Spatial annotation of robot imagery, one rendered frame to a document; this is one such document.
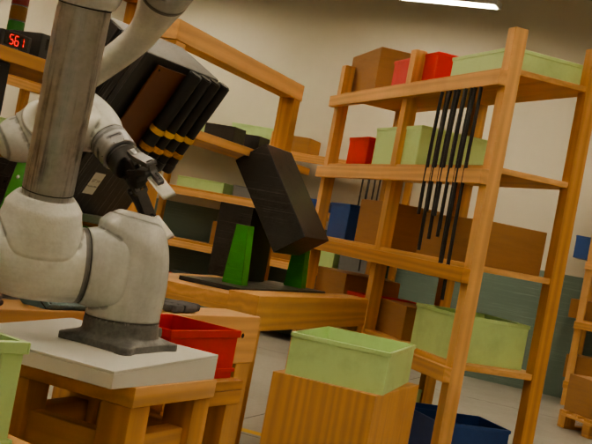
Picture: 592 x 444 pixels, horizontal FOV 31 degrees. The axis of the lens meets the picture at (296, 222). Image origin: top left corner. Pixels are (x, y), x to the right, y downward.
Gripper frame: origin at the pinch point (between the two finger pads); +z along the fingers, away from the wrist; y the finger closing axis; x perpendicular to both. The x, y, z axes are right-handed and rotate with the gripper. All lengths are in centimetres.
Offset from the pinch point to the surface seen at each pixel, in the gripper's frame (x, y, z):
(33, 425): -44, -14, 25
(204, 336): 4.3, -34.1, 11.8
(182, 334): -2.5, -27.2, 12.7
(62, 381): -37.2, -4.1, 24.3
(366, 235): 232, -295, -154
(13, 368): -53, 40, 46
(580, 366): 561, -663, -141
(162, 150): 28, -36, -48
